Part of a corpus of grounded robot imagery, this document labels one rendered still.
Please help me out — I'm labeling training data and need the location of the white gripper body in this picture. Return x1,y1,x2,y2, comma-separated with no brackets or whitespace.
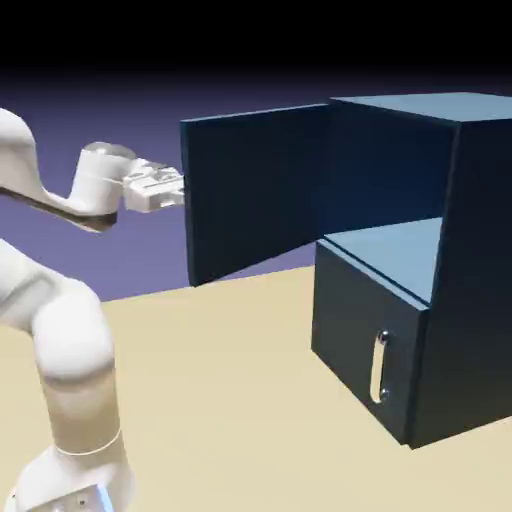
123,174,186,214

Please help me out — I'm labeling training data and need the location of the dark blue large cabinet door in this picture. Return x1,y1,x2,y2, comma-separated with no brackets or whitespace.
179,103,334,288

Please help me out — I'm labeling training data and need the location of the dark blue small cabinet door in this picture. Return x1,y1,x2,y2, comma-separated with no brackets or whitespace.
310,238,432,450

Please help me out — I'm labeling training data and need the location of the dark blue cabinet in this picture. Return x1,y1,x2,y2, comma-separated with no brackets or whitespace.
310,92,512,450

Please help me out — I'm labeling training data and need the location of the curved silver door handle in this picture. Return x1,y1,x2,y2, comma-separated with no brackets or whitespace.
369,329,392,406

